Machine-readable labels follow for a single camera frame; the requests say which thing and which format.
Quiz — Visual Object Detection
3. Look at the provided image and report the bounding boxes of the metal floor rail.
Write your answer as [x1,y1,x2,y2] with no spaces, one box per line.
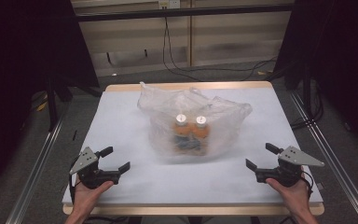
[5,113,68,224]
[288,90,358,224]

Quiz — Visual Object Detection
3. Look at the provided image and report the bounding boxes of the white table mat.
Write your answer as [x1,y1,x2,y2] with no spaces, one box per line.
[62,87,324,206]

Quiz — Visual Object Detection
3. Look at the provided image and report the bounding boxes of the black floor cables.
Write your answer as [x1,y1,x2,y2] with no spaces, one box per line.
[290,83,324,131]

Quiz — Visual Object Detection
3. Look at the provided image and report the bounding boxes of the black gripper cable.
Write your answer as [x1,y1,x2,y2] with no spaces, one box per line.
[68,157,79,204]
[300,169,315,200]

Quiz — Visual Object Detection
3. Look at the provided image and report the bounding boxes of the clear plastic bag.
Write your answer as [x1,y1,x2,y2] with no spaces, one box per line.
[137,81,254,163]

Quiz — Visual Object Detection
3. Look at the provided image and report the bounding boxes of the black horizontal bar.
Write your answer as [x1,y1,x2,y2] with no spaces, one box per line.
[75,3,296,22]

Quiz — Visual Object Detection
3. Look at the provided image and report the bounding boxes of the person's right hand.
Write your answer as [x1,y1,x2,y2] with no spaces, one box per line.
[265,166,315,216]

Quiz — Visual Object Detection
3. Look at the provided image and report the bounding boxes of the person's left hand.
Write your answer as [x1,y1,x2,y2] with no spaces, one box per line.
[73,179,115,218]

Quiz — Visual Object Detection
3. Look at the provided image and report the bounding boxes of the white wall socket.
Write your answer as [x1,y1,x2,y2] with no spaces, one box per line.
[158,0,181,9]

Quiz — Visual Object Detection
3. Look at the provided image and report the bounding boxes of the black wall cable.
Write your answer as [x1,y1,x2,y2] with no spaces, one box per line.
[161,17,201,82]
[165,17,278,82]

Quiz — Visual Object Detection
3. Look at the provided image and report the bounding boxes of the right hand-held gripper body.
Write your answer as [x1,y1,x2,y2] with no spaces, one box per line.
[255,145,325,189]

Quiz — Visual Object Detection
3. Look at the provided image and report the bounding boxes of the wooden table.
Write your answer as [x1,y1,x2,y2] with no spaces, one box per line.
[62,80,325,217]

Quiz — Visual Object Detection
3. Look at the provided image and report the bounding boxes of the orange drink bottle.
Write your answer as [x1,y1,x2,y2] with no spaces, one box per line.
[191,115,211,156]
[172,114,194,153]

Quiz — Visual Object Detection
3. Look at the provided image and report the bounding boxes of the black metal stand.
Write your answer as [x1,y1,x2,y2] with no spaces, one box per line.
[45,73,73,133]
[302,63,313,120]

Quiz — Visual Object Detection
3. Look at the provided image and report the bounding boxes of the black curtain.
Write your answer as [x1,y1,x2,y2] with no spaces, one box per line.
[272,0,358,158]
[0,0,101,200]

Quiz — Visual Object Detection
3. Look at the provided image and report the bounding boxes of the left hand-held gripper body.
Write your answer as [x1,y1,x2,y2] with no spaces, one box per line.
[69,147,114,189]

